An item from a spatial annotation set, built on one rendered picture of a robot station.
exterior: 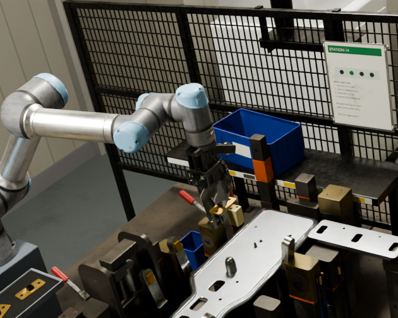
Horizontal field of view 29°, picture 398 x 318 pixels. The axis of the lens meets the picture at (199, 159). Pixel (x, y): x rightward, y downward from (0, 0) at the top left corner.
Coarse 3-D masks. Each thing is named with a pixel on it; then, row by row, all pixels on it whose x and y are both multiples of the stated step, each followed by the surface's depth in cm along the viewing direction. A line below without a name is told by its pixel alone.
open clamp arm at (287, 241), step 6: (282, 240) 216; (288, 240) 214; (294, 240) 216; (282, 246) 215; (288, 246) 213; (294, 246) 217; (282, 252) 216; (288, 252) 215; (282, 258) 217; (288, 258) 216; (282, 264) 219; (282, 270) 220
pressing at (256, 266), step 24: (264, 216) 248; (288, 216) 245; (240, 240) 239; (264, 240) 236; (216, 264) 230; (240, 264) 228; (264, 264) 225; (192, 288) 222; (240, 288) 218; (192, 312) 213; (216, 312) 211
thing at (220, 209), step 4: (232, 200) 211; (220, 204) 209; (228, 204) 209; (212, 208) 209; (216, 208) 209; (220, 208) 209; (224, 208) 208; (212, 212) 208; (216, 212) 207; (220, 212) 207
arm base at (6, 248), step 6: (0, 234) 235; (6, 234) 238; (0, 240) 235; (6, 240) 237; (12, 240) 241; (0, 246) 234; (6, 246) 236; (12, 246) 239; (0, 252) 234; (6, 252) 236; (12, 252) 237; (0, 258) 234; (6, 258) 235; (12, 258) 237; (0, 264) 235
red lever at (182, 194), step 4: (180, 192) 243; (184, 192) 243; (184, 196) 242; (188, 196) 242; (188, 200) 242; (192, 200) 241; (192, 204) 242; (196, 204) 241; (200, 204) 242; (196, 208) 241; (200, 208) 241; (204, 208) 241; (204, 212) 240; (216, 220) 239
